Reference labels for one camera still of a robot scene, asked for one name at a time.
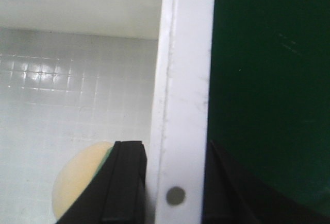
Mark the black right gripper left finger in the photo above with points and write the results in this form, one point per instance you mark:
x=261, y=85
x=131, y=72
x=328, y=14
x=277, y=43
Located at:
x=117, y=193

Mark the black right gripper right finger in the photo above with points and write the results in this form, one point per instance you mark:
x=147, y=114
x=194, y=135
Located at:
x=234, y=195

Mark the yellow smiling plush fruit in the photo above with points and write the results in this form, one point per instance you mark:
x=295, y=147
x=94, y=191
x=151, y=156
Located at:
x=76, y=175

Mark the white plastic tote box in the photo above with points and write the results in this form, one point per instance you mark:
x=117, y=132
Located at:
x=78, y=72

